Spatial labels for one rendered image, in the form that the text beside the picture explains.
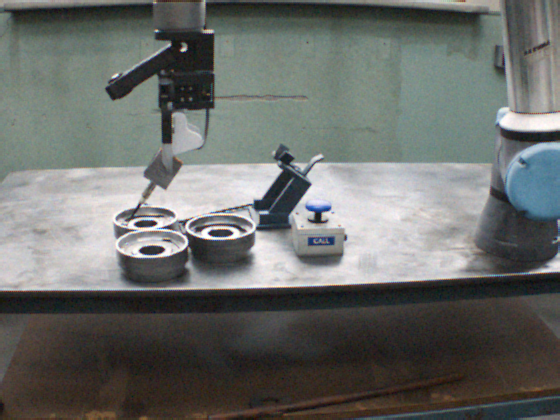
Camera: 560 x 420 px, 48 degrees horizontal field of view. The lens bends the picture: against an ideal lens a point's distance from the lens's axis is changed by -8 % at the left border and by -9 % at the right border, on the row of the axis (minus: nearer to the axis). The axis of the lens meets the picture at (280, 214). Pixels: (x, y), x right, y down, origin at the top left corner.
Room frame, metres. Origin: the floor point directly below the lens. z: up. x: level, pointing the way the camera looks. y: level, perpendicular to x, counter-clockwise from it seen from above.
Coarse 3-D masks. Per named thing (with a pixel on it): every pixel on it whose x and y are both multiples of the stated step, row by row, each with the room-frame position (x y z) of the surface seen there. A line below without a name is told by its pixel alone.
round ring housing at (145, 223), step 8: (128, 208) 1.02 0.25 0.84; (144, 208) 1.03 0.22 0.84; (152, 208) 1.03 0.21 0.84; (160, 208) 1.03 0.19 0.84; (168, 208) 1.02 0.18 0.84; (120, 216) 1.00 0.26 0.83; (128, 216) 1.02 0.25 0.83; (168, 216) 1.02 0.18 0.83; (176, 216) 0.99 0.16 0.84; (120, 224) 0.98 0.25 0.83; (128, 224) 0.98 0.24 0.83; (136, 224) 0.99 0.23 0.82; (144, 224) 1.00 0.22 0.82; (152, 224) 1.00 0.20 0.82; (160, 224) 0.98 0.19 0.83; (168, 224) 0.95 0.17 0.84; (176, 224) 0.98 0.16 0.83; (120, 232) 0.94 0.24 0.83; (128, 232) 0.94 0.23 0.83
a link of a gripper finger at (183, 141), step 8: (176, 120) 0.95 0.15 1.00; (184, 120) 0.96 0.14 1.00; (176, 128) 0.95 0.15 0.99; (184, 128) 0.96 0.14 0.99; (176, 136) 0.95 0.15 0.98; (184, 136) 0.95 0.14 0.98; (192, 136) 0.96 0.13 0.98; (200, 136) 0.96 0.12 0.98; (168, 144) 0.94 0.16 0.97; (176, 144) 0.95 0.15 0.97; (184, 144) 0.95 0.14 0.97; (192, 144) 0.96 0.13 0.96; (200, 144) 0.96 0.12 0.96; (168, 152) 0.94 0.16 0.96; (176, 152) 0.95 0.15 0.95; (184, 152) 0.95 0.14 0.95; (168, 160) 0.95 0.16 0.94; (168, 168) 0.96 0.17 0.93
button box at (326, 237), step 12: (300, 216) 0.99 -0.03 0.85; (312, 216) 0.98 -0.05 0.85; (324, 216) 0.98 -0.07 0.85; (336, 216) 0.99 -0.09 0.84; (300, 228) 0.94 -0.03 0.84; (312, 228) 0.94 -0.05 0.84; (324, 228) 0.94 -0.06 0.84; (336, 228) 0.95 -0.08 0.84; (300, 240) 0.94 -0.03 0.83; (312, 240) 0.94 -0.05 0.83; (324, 240) 0.94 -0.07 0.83; (336, 240) 0.95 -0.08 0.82; (300, 252) 0.94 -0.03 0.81; (312, 252) 0.94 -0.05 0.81; (324, 252) 0.94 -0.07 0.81; (336, 252) 0.95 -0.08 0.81
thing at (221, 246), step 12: (204, 216) 0.99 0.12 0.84; (216, 216) 1.00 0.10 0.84; (228, 216) 1.00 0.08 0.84; (240, 216) 0.99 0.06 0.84; (192, 228) 0.97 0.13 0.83; (216, 228) 0.97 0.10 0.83; (228, 228) 0.97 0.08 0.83; (252, 228) 0.95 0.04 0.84; (192, 240) 0.92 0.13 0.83; (204, 240) 0.91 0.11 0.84; (216, 240) 0.90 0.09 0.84; (228, 240) 0.90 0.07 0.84; (240, 240) 0.91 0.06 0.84; (252, 240) 0.93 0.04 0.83; (192, 252) 0.93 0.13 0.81; (204, 252) 0.91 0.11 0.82; (216, 252) 0.90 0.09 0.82; (228, 252) 0.90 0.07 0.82; (240, 252) 0.91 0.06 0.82
